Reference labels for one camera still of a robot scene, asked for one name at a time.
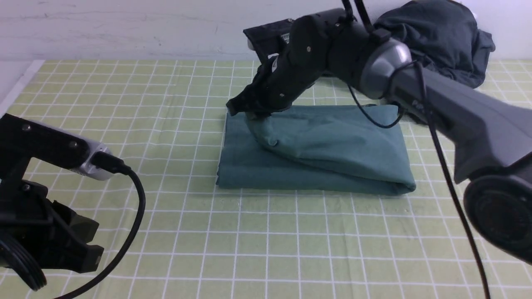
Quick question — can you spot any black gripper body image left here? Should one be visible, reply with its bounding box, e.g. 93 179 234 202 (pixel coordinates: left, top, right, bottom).
1 180 104 274

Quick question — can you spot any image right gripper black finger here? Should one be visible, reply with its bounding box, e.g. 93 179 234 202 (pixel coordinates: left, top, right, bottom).
226 89 260 117

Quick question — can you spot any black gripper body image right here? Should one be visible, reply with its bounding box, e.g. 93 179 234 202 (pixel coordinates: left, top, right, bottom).
245 15 345 113

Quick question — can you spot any green long sleeve shirt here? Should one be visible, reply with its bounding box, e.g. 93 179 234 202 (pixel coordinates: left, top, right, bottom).
216 105 416 196

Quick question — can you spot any dark teal crumpled garment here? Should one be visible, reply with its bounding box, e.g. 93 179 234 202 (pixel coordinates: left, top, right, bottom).
374 0 495 88

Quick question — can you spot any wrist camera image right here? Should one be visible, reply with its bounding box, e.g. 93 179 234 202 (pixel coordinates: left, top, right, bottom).
243 19 294 63

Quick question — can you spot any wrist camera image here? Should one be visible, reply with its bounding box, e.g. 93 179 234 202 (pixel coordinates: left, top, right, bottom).
0 114 132 181
243 19 294 63

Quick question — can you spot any black cable image left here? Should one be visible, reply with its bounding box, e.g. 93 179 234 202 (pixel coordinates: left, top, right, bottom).
59 164 146 299

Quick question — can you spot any black cable image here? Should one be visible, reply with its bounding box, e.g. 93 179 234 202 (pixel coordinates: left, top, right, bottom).
341 0 491 299
59 164 146 299

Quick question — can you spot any black cable image right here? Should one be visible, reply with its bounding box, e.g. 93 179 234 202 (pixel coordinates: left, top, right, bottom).
341 0 491 299

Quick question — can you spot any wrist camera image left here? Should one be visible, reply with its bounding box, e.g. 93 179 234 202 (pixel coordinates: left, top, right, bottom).
0 114 132 181

